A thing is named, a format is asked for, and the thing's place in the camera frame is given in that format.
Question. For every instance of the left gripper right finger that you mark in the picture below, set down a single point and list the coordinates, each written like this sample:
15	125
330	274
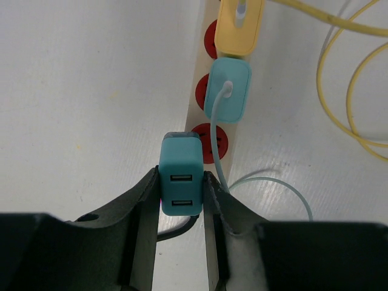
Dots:
244	251

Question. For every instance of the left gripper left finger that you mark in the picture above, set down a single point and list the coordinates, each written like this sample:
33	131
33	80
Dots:
110	248

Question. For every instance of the small teal plug adapter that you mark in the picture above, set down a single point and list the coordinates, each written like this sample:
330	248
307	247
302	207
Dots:
181	173

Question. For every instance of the teal charger with cable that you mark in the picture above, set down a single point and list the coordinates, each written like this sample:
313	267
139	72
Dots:
227	89

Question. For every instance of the yellow charger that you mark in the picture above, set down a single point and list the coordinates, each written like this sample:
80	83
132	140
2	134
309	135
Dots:
237	32

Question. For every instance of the beige red power strip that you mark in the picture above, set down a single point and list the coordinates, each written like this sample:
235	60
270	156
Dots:
199	108

